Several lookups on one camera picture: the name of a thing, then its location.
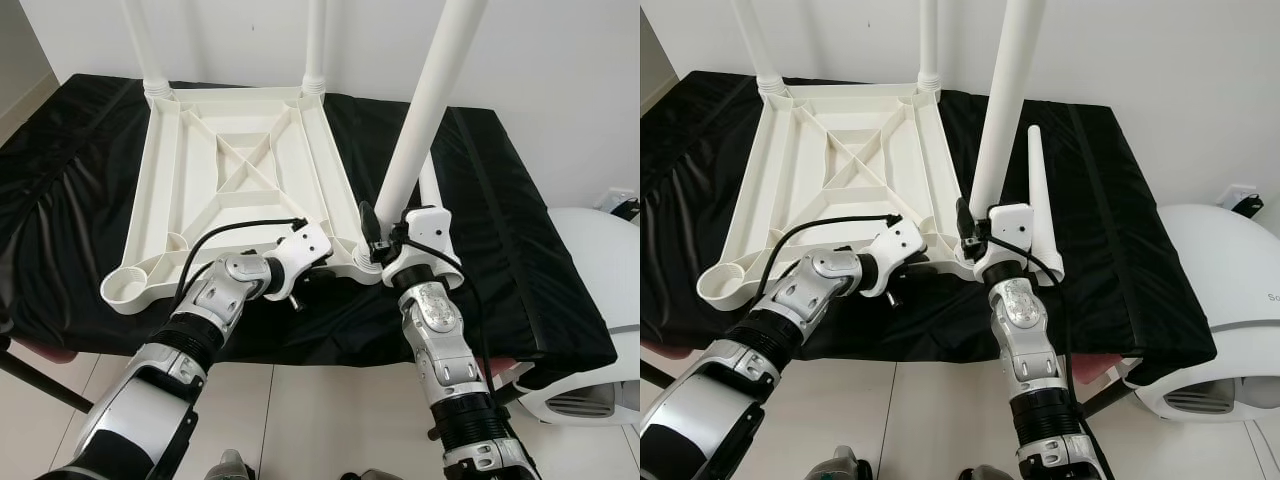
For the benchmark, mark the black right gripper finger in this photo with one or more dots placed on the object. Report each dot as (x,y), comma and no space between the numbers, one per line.
(964,220)
(368,230)

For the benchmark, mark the white plastic table leg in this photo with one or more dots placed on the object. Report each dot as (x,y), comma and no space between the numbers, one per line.
(428,185)
(145,45)
(758,45)
(1040,190)
(1005,100)
(430,110)
(315,45)
(929,45)

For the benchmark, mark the white plastic table top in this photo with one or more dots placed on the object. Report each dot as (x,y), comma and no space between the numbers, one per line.
(760,195)
(160,200)

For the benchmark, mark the pink cloth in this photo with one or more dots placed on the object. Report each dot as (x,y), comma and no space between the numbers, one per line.
(1095,370)
(662,352)
(505,372)
(40,354)

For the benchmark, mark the white dome litter box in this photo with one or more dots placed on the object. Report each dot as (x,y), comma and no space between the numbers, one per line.
(1225,275)
(600,280)

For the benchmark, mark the black power plug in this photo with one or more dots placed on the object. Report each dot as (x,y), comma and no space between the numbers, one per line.
(1247,205)
(625,208)

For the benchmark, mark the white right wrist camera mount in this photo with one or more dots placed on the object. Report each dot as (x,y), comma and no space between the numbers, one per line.
(425,235)
(1005,230)

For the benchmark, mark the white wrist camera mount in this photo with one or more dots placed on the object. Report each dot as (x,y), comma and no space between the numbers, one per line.
(305,248)
(900,243)
(425,235)
(1005,230)

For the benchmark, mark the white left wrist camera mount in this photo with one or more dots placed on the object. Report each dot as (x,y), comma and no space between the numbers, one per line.
(305,248)
(900,243)

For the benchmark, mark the white wall socket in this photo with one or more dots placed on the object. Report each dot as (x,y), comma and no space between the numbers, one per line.
(606,196)
(1231,192)

